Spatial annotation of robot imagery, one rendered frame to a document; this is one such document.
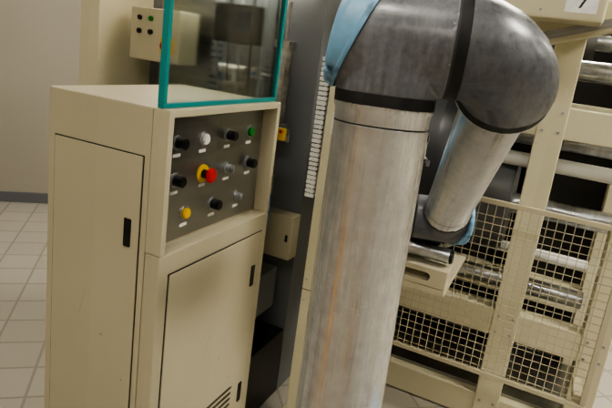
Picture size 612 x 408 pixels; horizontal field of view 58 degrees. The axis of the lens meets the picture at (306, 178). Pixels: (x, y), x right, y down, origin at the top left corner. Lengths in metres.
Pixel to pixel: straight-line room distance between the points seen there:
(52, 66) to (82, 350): 3.11
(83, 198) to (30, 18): 3.11
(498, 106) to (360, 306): 0.27
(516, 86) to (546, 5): 1.33
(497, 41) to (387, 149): 0.15
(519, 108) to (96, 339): 1.32
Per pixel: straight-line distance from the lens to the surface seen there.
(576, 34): 2.06
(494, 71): 0.60
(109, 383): 1.70
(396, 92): 0.59
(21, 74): 4.60
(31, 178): 4.73
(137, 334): 1.56
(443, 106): 1.57
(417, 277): 1.72
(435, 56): 0.59
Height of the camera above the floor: 1.46
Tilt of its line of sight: 14 degrees down
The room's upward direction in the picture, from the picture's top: 8 degrees clockwise
